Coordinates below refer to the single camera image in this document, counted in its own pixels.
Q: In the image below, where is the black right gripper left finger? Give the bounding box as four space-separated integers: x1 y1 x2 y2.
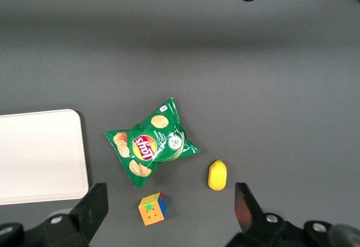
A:
0 182 109 247

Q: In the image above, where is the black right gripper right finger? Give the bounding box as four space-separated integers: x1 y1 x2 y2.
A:
226 182 338 247

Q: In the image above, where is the pale pink plastic tray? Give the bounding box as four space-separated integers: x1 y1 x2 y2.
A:
0 109 90 206

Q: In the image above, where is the yellow lemon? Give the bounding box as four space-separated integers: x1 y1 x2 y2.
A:
208 159 228 192

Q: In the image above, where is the orange puzzle cube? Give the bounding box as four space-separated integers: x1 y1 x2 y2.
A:
137 192 168 227

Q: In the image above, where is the green chips bag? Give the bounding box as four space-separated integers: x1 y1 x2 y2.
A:
104 97 201 189

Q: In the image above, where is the dark grey table mat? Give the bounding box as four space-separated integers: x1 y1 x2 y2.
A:
0 0 360 247

